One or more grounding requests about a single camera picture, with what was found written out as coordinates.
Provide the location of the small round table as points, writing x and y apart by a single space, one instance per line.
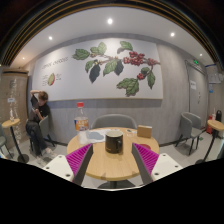
23 158
217 126

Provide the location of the small round table left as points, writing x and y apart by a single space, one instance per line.
23 158

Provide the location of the grey chair under person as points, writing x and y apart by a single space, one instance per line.
43 131

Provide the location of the red coaster on table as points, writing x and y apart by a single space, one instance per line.
145 146

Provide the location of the small round table right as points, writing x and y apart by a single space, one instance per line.
217 126

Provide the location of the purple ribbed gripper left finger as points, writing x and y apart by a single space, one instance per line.
78 162

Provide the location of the coffee plant wall mural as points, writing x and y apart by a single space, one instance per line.
108 68

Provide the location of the grey door at right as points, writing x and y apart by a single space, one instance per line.
198 91

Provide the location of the black ceramic mug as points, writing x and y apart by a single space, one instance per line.
114 141

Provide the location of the white paper sheets on table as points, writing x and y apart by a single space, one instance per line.
92 136

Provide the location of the small brown cardboard box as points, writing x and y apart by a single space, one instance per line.
144 131

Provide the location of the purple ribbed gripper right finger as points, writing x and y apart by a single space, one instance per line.
146 160

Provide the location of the grey upholstered chair behind table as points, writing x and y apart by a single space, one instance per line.
114 120

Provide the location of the grey chair at right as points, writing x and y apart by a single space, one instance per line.
190 127

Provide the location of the round wooden table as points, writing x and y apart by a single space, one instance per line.
117 169

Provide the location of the seated person in black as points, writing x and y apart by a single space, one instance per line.
39 111

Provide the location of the clear plastic water bottle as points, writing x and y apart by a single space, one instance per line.
81 124

